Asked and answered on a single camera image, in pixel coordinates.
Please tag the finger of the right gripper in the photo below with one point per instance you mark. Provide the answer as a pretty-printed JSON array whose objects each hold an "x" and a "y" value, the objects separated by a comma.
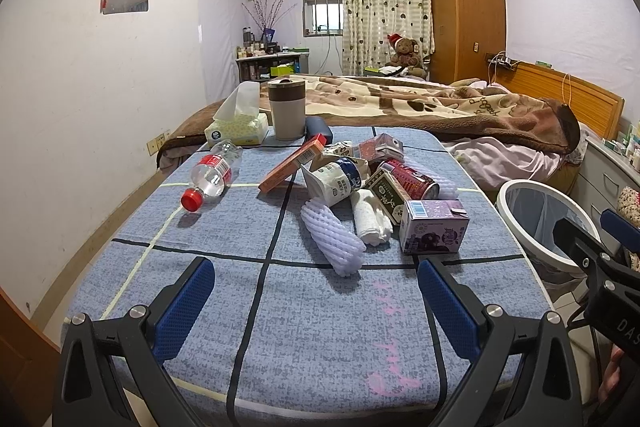
[{"x": 618, "y": 227}]

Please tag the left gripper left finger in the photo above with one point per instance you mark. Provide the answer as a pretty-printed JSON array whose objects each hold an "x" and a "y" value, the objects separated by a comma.
[{"x": 88, "y": 391}]

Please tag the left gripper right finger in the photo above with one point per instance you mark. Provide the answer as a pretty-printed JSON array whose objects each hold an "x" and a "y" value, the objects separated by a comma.
[{"x": 522, "y": 371}]

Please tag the purple milk carton box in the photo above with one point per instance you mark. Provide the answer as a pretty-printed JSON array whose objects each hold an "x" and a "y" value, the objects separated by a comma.
[{"x": 432, "y": 226}]

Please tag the red drink can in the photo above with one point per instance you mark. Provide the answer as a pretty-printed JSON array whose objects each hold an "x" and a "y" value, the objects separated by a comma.
[{"x": 417, "y": 185}]

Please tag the green white tea box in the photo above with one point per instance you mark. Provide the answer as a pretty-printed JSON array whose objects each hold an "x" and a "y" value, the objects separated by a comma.
[{"x": 391, "y": 195}]

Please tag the clear water bottle red cap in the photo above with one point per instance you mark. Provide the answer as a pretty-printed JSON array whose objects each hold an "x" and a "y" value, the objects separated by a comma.
[{"x": 212, "y": 175}]

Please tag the white foam fruit net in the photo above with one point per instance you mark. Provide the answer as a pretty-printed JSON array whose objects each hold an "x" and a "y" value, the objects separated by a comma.
[{"x": 342, "y": 248}]

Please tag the orange red box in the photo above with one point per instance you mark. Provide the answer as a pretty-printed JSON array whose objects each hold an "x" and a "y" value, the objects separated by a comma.
[{"x": 304, "y": 154}]

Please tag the white towel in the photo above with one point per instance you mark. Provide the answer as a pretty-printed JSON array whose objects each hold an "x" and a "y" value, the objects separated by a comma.
[{"x": 372, "y": 225}]

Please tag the white trash bin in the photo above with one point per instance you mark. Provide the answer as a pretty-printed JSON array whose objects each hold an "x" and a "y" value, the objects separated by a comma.
[{"x": 530, "y": 210}]

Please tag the right hand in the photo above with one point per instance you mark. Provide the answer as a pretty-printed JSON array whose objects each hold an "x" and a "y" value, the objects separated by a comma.
[{"x": 611, "y": 375}]

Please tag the floral quilted clothes pile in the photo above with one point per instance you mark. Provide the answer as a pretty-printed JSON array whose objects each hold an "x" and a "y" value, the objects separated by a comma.
[{"x": 628, "y": 209}]

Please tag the grey drawer nightstand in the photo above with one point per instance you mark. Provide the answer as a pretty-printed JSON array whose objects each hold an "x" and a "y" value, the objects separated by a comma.
[{"x": 602, "y": 176}]

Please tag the bottles on nightstand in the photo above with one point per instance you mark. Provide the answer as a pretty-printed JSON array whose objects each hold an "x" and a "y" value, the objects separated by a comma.
[{"x": 626, "y": 144}]

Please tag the wooden bed headboard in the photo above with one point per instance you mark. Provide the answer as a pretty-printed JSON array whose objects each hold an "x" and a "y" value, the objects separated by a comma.
[{"x": 592, "y": 105}]

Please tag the pink bed sheet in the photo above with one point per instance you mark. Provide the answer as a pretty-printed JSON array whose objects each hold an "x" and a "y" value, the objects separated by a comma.
[{"x": 491, "y": 163}]

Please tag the brown bear pattern blanket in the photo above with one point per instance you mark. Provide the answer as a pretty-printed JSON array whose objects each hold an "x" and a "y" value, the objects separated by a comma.
[{"x": 450, "y": 113}]

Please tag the wooden wardrobe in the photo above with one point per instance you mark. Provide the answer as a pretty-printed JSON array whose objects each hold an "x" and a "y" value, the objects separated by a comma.
[{"x": 467, "y": 34}]

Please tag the blue checked table cloth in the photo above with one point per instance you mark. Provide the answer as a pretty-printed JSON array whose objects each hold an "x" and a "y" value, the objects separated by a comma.
[{"x": 282, "y": 340}]

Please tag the teddy bear red hat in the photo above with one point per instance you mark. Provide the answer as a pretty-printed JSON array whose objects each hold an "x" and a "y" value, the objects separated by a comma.
[{"x": 406, "y": 56}]

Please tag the tissue pack yellow green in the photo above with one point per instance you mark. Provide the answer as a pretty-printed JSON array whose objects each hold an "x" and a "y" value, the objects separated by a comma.
[{"x": 239, "y": 119}]

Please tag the dark blue glasses case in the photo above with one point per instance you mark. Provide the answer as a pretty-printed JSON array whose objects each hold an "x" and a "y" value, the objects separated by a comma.
[{"x": 315, "y": 125}]

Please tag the patterned curtain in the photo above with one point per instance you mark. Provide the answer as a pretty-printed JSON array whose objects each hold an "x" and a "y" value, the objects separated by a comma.
[{"x": 369, "y": 23}]

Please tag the beige brown tumbler cup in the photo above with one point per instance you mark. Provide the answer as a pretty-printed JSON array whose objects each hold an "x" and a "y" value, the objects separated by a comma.
[{"x": 287, "y": 99}]

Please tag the cluttered side desk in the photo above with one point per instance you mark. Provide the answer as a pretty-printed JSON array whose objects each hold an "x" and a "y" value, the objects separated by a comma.
[{"x": 265, "y": 67}]

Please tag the window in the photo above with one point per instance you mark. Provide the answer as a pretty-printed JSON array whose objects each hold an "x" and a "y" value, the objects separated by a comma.
[{"x": 323, "y": 18}]

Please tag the vase with purple branches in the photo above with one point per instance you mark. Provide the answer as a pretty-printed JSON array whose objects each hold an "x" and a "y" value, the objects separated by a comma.
[{"x": 265, "y": 14}]

